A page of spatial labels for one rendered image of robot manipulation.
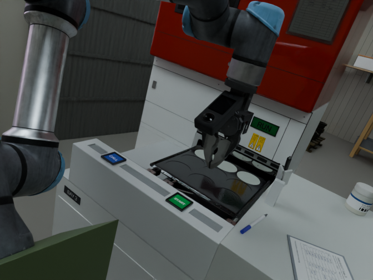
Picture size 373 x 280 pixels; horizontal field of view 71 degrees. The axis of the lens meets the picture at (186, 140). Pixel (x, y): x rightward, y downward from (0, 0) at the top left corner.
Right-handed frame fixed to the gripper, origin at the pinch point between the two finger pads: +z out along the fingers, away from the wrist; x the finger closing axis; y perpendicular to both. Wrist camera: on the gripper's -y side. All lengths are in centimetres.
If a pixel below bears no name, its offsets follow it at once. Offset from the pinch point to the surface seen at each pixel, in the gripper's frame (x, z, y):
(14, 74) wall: 218, 44, 62
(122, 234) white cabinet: 17.6, 32.5, -4.0
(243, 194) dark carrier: -3.4, 20.8, 33.0
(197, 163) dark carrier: 19.6, 20.8, 37.5
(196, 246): -5.1, 19.4, -4.1
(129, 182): 19.2, 14.8, -3.9
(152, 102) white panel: 65, 13, 59
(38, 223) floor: 110, 110, 26
